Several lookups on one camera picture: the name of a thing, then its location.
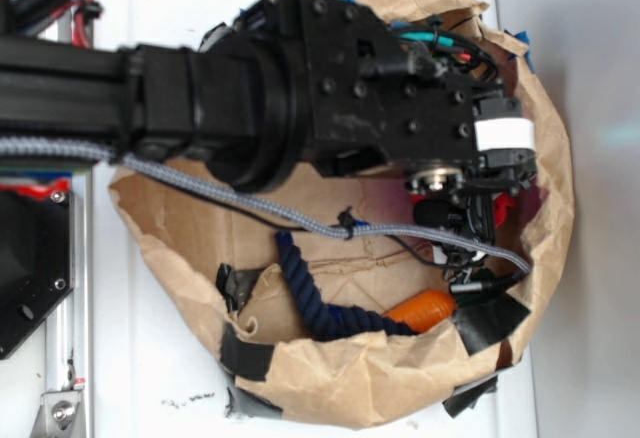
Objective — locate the black tape inner left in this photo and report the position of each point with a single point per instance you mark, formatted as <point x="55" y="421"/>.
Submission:
<point x="236" y="286"/>

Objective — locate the metal corner bracket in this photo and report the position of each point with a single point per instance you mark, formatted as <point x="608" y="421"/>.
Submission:
<point x="60" y="415"/>

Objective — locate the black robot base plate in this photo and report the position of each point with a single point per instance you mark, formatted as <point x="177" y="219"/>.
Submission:
<point x="35" y="265"/>

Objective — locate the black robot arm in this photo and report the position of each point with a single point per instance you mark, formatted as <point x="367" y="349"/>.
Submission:
<point x="233" y="104"/>

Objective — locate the black tape bottom right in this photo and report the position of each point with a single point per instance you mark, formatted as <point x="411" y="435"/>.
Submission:
<point x="466" y="396"/>

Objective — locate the brown paper bag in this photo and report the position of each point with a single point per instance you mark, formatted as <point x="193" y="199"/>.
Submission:
<point x="369" y="379"/>

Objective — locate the aluminium frame rail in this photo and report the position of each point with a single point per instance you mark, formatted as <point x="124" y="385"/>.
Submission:
<point x="68" y="346"/>

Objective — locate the black tape bottom left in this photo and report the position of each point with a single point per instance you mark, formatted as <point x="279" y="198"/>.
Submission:
<point x="248" y="360"/>

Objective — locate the orange toy carrot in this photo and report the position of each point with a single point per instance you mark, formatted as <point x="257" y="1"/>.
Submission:
<point x="429" y="308"/>

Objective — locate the black tape lower right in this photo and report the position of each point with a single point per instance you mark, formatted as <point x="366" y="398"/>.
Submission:
<point x="482" y="325"/>

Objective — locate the black tape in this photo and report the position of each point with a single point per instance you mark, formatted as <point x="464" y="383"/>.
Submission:
<point x="236" y="286"/>
<point x="248" y="360"/>
<point x="482" y="325"/>
<point x="466" y="396"/>

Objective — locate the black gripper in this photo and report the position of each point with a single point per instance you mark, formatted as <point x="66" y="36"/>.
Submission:
<point x="408" y="101"/>

